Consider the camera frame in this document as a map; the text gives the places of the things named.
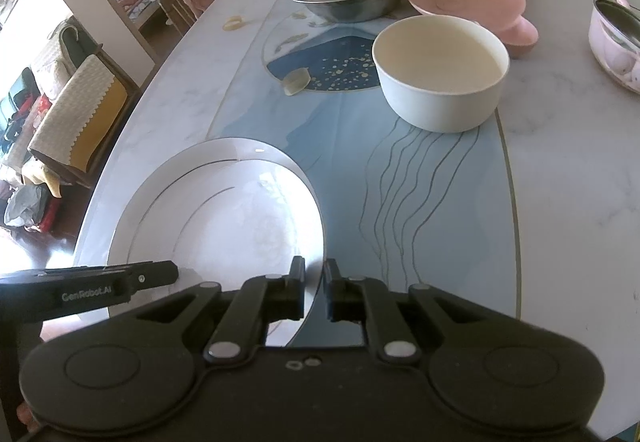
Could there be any white plate with rim line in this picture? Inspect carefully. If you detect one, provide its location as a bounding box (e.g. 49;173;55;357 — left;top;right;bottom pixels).
108;138;326;316

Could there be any cream white bowl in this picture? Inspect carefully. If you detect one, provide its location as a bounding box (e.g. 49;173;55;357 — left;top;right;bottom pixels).
372;15;511;133

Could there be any pink pot with steel liner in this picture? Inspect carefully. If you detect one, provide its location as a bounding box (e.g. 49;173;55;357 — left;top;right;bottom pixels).
588;0;639;94

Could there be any person's left hand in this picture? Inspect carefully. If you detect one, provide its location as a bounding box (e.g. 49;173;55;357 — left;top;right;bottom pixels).
16;402;39;432

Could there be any armchair with cream cover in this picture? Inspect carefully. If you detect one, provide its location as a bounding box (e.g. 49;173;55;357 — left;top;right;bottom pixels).
1;16;140;197

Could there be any clear tape roll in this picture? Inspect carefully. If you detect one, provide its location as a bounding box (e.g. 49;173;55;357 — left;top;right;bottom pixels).
281;67;311;96

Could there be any yellowish tape roll far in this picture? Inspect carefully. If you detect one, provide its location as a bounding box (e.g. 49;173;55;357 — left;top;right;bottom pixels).
222;15;245;32

